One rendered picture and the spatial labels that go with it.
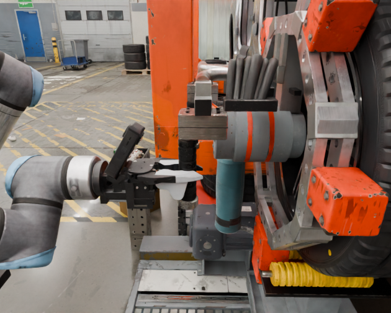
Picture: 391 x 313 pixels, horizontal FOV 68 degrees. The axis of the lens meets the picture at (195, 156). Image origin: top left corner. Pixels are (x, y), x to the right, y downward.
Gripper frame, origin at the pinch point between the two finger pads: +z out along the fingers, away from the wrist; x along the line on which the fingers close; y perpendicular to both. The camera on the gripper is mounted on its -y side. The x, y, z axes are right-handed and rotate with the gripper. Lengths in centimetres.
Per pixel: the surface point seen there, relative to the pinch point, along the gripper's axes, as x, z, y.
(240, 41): -247, 38, -21
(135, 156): -68, -29, 25
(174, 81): -60, -9, -9
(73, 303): -38, -54, 83
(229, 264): -53, 15, 74
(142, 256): -57, -27, 73
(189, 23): -60, -3, -29
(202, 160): -60, 1, 24
